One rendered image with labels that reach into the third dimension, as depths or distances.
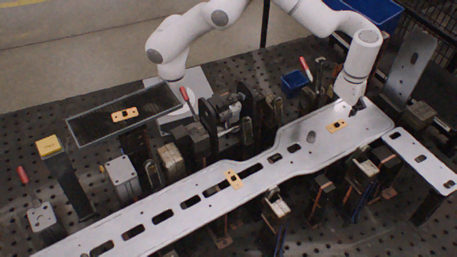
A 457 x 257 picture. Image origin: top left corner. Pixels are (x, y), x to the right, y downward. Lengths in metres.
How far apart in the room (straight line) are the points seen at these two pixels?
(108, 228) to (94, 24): 2.58
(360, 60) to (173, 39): 0.67
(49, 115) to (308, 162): 1.26
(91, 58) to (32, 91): 0.49
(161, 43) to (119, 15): 2.24
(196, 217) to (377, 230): 0.76
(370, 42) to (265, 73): 0.98
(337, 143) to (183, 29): 0.71
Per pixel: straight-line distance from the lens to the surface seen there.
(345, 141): 1.65
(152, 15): 3.82
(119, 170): 1.42
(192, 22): 1.55
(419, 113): 1.74
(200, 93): 2.02
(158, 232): 1.42
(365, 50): 1.37
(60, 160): 1.51
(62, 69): 3.48
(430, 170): 1.68
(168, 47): 1.63
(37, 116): 2.22
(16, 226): 1.92
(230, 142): 1.62
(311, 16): 1.34
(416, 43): 1.65
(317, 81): 1.67
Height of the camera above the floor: 2.28
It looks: 52 degrees down
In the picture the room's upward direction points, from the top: 1 degrees clockwise
